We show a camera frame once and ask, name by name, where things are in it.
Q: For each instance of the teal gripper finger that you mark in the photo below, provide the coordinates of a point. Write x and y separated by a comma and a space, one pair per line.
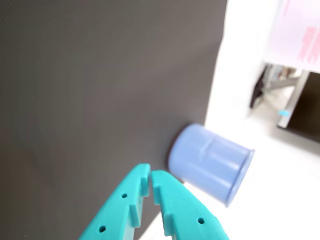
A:
117, 212
185, 212

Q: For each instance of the lavender blue ceramic pot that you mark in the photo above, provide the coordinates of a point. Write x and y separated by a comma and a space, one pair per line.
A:
207, 165

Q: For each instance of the black textured mat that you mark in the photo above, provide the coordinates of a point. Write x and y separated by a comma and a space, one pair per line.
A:
87, 87

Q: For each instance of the grey metal table frame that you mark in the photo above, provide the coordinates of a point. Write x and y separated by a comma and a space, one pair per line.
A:
295, 97

